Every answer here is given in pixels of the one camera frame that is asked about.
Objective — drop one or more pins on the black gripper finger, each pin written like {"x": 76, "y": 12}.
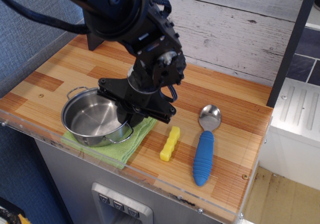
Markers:
{"x": 123, "y": 113}
{"x": 135, "y": 118}

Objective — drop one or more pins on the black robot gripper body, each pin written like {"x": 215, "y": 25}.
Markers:
{"x": 153, "y": 102}

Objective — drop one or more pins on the silver metal pan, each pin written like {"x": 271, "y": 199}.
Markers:
{"x": 93, "y": 119}

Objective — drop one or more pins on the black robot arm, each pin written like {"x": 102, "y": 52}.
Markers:
{"x": 143, "y": 28}

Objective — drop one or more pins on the green folded cloth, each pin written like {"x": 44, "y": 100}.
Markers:
{"x": 116, "y": 155}

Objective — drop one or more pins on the yellow plastic toy block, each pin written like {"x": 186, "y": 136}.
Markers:
{"x": 169, "y": 146}

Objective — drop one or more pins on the silver button control panel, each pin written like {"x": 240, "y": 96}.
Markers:
{"x": 114, "y": 207}

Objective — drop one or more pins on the clear acrylic table guard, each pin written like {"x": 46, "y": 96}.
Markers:
{"x": 166, "y": 187}

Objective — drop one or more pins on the yellow object bottom left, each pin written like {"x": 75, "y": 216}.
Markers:
{"x": 13, "y": 215}

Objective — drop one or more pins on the white ridged cabinet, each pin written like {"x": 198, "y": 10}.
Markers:
{"x": 291, "y": 144}

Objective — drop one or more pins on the blue handled metal spoon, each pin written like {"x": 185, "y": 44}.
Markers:
{"x": 209, "y": 120}

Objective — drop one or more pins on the dark vertical post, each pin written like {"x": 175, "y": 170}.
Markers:
{"x": 297, "y": 32}

